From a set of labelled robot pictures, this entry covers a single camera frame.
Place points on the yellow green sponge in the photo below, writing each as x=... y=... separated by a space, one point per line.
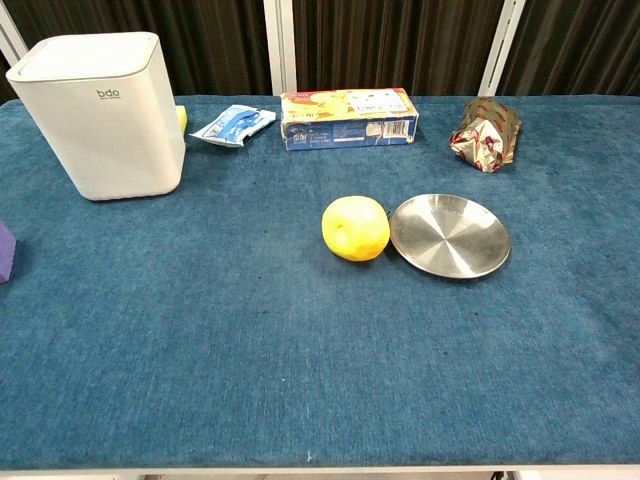
x=181 y=120

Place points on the white slanted frame post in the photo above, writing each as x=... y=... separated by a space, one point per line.
x=500 y=47

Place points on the blue white wipes packet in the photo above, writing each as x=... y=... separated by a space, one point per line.
x=232 y=125

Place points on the blue yellow cracker box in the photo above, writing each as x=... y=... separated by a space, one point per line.
x=345 y=120

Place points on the white slanted frame bar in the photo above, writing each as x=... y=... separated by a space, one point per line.
x=11 y=37

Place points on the yellow apple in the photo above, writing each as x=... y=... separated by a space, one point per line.
x=355 y=228

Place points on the white vertical frame post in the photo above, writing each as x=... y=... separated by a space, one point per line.
x=280 y=45

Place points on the blue table cloth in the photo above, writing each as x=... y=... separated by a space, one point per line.
x=280 y=325

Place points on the dark pleated curtain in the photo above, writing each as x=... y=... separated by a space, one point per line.
x=390 y=45

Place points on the gold red foil snack bag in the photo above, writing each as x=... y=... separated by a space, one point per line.
x=487 y=132

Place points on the white plastic trash bin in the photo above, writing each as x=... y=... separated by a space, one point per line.
x=107 y=120

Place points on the round metal plate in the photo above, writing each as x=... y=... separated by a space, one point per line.
x=449 y=236

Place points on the purple foam block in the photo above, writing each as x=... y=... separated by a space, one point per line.
x=5 y=255

